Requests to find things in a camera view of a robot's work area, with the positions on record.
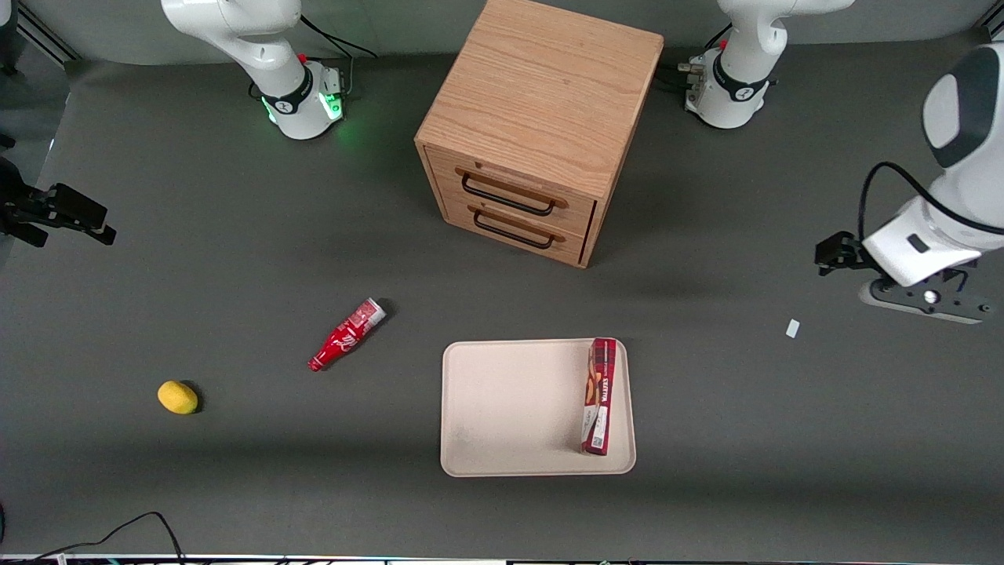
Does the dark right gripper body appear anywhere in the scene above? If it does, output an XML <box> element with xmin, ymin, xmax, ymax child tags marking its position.
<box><xmin>0</xmin><ymin>155</ymin><xmax>51</xmax><ymax>236</ymax></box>

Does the red cookie box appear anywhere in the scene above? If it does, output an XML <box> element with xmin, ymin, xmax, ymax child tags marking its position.
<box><xmin>580</xmin><ymin>337</ymin><xmax>619</xmax><ymax>457</ymax></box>

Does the beige rectangular tray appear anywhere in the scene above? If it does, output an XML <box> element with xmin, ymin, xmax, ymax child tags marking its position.
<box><xmin>441</xmin><ymin>337</ymin><xmax>637</xmax><ymax>478</ymax></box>

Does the yellow lemon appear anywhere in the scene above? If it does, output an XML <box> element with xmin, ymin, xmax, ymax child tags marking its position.
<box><xmin>158</xmin><ymin>381</ymin><xmax>199</xmax><ymax>415</ymax></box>

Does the wooden drawer front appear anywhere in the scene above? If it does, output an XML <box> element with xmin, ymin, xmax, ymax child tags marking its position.
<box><xmin>428</xmin><ymin>146</ymin><xmax>598</xmax><ymax>238</ymax></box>
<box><xmin>441</xmin><ymin>193</ymin><xmax>591</xmax><ymax>265</ymax></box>

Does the red cola bottle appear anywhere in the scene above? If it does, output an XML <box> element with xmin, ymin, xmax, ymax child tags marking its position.
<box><xmin>307</xmin><ymin>297</ymin><xmax>387</xmax><ymax>373</ymax></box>

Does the wooden drawer cabinet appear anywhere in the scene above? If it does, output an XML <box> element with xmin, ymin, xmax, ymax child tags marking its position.
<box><xmin>414</xmin><ymin>0</ymin><xmax>665</xmax><ymax>270</ymax></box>

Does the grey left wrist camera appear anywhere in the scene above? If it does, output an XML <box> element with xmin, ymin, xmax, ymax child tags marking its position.
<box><xmin>858</xmin><ymin>270</ymin><xmax>994</xmax><ymax>325</ymax></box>

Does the aluminium frame rail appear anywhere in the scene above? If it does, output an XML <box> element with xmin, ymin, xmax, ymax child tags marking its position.
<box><xmin>14</xmin><ymin>0</ymin><xmax>81</xmax><ymax>64</ymax></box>

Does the black left arm base cable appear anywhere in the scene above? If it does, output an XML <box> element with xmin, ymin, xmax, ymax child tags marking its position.
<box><xmin>657</xmin><ymin>24</ymin><xmax>734</xmax><ymax>89</ymax></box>

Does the black arm base cable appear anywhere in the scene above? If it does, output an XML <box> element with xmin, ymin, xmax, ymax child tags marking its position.
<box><xmin>657</xmin><ymin>24</ymin><xmax>734</xmax><ymax>89</ymax></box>
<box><xmin>300</xmin><ymin>14</ymin><xmax>378</xmax><ymax>99</ymax></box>

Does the black cable on table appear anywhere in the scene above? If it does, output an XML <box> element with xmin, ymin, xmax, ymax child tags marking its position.
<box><xmin>0</xmin><ymin>512</ymin><xmax>186</xmax><ymax>565</ymax></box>

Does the black right arm base cable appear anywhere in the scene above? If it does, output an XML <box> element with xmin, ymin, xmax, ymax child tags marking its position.
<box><xmin>300</xmin><ymin>14</ymin><xmax>378</xmax><ymax>99</ymax></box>

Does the black drawer handle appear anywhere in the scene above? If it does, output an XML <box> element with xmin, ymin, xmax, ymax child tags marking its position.
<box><xmin>461</xmin><ymin>173</ymin><xmax>557</xmax><ymax>217</ymax></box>
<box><xmin>473</xmin><ymin>210</ymin><xmax>557</xmax><ymax>251</ymax></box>

